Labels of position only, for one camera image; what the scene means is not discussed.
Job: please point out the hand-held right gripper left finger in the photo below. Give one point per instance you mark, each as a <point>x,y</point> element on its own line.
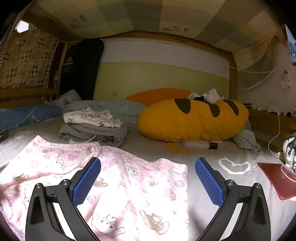
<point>86,180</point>

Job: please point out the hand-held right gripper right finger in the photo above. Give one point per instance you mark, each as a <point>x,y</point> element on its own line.
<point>209,183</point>

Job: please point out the pink printed pants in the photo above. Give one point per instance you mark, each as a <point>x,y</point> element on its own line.
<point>138,190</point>

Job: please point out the grey printed bed sheet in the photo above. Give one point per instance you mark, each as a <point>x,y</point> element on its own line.
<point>208,153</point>

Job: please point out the clear bottle with black cap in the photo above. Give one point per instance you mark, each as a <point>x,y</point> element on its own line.
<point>196,144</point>

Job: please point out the grey folded sweatpants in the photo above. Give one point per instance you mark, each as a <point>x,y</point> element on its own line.
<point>92,133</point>

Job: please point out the small grey-blue cloth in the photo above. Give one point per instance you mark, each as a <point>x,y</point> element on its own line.
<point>246,140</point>

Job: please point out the white printed folded garment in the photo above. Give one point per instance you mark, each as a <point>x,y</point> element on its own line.
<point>87,117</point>

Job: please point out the yellow bread-shaped pillow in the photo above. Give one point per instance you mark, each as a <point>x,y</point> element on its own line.
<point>185,122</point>

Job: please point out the red tablet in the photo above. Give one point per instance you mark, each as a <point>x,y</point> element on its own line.
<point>275,178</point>

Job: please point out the grey-blue crumpled blanket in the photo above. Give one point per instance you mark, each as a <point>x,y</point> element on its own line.
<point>124,110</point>

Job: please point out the black and white crumpled cloth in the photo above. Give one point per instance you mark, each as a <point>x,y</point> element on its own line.
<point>290,150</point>

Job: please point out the blue rolled blanket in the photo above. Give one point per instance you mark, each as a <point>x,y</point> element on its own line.
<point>27,114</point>

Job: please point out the white lace trim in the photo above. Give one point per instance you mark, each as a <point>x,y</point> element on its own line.
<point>272,109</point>

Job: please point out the orange pillow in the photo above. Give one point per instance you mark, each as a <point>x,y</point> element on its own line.
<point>157,96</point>

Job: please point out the black hanging garment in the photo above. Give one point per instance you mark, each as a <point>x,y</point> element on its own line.
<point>78,69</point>

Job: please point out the beige checked curtain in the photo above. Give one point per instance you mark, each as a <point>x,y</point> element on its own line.
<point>27,60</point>

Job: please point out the hanging blue denim garment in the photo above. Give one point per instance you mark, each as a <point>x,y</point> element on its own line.
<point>291,46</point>

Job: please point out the patchwork canopy cloth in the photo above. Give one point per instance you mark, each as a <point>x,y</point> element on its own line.
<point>138,16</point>

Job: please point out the wooden bed frame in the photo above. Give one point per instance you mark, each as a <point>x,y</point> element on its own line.
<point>232,76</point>

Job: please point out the white wall socket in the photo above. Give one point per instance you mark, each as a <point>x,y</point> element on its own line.
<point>286,83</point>

